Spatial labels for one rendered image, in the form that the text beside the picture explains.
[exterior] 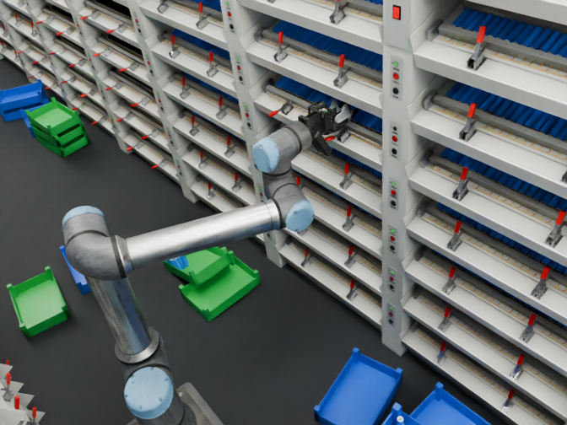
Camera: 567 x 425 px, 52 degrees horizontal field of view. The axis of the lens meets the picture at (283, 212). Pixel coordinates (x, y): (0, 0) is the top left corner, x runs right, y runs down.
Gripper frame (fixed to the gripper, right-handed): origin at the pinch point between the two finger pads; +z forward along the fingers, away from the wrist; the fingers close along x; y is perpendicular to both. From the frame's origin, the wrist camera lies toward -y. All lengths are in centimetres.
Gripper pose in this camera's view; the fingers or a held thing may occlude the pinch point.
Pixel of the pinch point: (347, 112)
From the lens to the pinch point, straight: 187.4
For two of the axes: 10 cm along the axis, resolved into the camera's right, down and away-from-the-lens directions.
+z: 7.2, -4.9, 4.8
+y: -0.9, -7.6, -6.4
